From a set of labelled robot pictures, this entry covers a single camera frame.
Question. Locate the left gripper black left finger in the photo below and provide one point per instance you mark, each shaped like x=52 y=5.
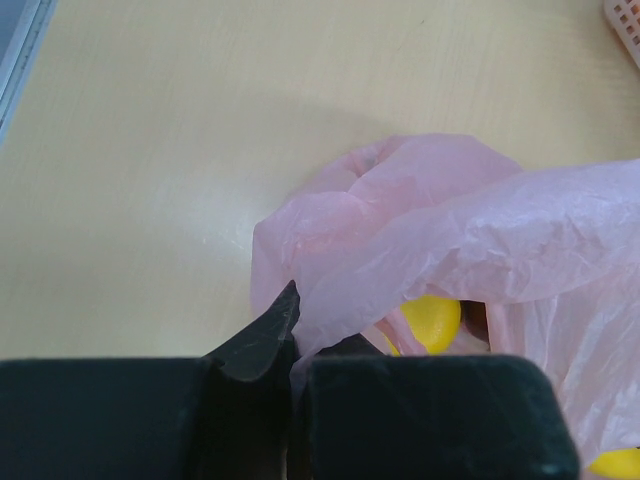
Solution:
x=220 y=416

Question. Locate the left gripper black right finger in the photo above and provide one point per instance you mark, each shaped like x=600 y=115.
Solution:
x=366 y=415

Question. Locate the pink plastic bag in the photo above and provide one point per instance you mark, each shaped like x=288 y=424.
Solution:
x=552 y=254

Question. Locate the yellow round fruit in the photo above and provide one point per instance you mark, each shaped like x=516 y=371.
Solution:
x=427 y=324
x=619 y=464

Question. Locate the yellow round fruit in bag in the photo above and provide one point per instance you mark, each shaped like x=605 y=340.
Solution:
x=427 y=324

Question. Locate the white plastic basket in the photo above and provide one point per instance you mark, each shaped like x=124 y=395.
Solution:
x=624 y=18

